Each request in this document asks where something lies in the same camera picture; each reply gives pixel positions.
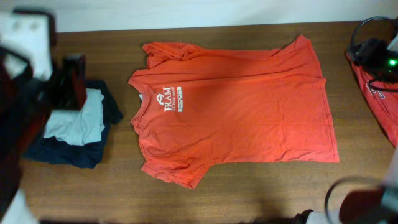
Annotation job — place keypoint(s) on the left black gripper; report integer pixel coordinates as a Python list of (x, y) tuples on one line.
[(74, 74)]

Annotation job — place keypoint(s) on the orange t-shirt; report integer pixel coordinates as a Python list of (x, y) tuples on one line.
[(202, 107)]

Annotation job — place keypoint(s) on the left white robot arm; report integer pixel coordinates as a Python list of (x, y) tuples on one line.
[(26, 105)]

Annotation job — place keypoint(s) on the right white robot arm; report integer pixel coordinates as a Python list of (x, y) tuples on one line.
[(374, 62)]

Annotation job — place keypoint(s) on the folded grey garment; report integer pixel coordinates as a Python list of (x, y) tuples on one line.
[(78, 127)]

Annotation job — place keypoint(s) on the folded navy blue garment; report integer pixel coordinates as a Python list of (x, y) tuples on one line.
[(53, 151)]

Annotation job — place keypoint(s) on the red printed t-shirt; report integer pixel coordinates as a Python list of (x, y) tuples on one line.
[(383, 104)]

